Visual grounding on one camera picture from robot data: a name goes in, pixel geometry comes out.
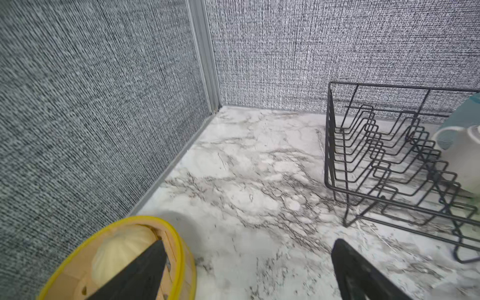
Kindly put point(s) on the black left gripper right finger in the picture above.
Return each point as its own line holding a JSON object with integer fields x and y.
{"x": 358, "y": 279}

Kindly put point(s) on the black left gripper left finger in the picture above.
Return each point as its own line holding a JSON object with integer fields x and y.
{"x": 140, "y": 280}

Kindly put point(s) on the black wire dish rack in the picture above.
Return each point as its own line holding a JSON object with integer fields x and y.
{"x": 381, "y": 161}

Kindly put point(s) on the red cup white outside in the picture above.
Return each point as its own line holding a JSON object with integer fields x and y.
{"x": 463, "y": 156}

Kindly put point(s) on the teal frosted cup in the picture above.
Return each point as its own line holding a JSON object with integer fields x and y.
{"x": 466, "y": 115}

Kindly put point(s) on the short green cup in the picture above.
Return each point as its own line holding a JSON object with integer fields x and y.
{"x": 469, "y": 230}

